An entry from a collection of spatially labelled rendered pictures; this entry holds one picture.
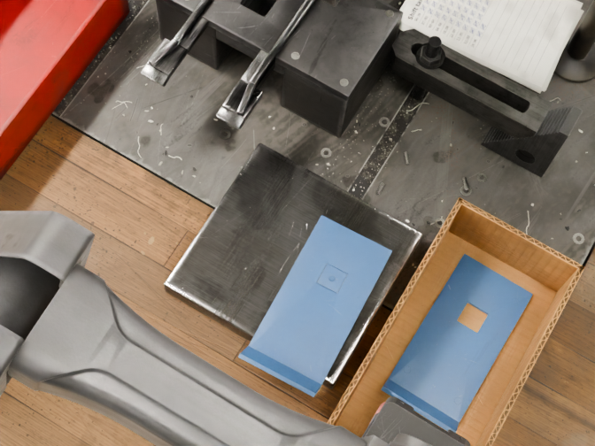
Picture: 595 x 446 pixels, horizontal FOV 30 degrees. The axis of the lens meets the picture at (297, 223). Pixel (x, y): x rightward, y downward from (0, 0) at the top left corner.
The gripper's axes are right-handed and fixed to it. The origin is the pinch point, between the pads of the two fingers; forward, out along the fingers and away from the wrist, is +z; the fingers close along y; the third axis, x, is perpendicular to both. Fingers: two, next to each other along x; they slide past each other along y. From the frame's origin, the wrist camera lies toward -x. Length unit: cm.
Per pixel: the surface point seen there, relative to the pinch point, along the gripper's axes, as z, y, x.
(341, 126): 19.1, 15.8, 18.9
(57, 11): 19, 12, 48
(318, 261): 12.6, 5.4, 14.1
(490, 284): 17.4, 10.4, 0.1
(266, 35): 14.9, 20.0, 27.9
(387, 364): 11.8, 0.8, 4.4
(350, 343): 10.3, 1.2, 8.0
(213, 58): 19.7, 15.3, 32.6
